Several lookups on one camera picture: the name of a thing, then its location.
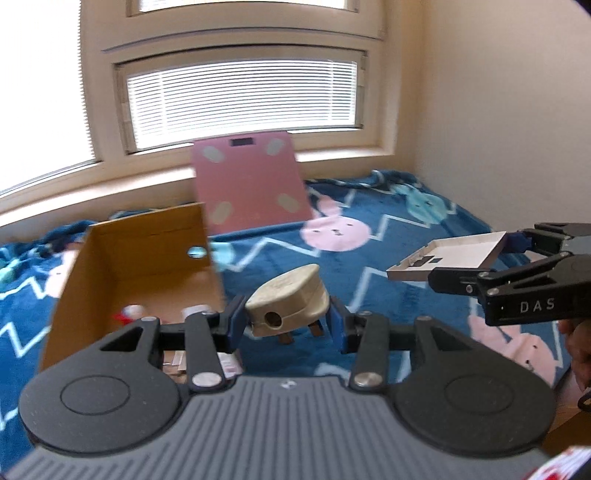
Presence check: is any red and white printed packet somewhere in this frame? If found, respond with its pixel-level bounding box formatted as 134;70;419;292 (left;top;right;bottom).
522;445;591;480

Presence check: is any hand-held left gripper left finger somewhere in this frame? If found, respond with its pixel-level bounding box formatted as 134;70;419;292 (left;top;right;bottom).
99;295;247;393

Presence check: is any beige plug adapter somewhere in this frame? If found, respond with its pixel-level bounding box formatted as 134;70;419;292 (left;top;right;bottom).
245;264;331;345

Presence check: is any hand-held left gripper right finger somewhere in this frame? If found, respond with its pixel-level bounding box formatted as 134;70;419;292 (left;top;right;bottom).
325;298;478;393

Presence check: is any person's right hand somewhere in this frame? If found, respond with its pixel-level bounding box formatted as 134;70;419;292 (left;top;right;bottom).
556;316;591;400

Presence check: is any bright bare window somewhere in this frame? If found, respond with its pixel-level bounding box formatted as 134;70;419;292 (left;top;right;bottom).
0;0;100;195

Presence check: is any blue bunny print blanket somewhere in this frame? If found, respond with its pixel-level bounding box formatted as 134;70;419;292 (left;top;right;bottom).
0;170;573;448

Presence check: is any red and white small item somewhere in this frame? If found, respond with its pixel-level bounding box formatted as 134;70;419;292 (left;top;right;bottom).
111;305;145;326

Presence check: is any upper window pane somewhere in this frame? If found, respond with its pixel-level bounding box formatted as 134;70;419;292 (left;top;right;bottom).
127;0;361;17

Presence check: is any brown cardboard box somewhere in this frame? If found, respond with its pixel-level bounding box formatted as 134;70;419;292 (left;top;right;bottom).
39;202;245;377

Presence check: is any brown board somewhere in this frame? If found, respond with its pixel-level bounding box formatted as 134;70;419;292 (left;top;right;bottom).
387;231;509;282

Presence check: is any window with white blinds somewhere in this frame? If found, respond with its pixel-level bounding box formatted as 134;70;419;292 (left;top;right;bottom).
111;46;384;155

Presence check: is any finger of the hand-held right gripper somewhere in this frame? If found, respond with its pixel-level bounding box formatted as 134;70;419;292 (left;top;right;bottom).
503;222;591;256
427;251;573;298

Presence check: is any pink bathroom scale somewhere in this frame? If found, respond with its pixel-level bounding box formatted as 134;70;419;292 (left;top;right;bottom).
191;130;315;236

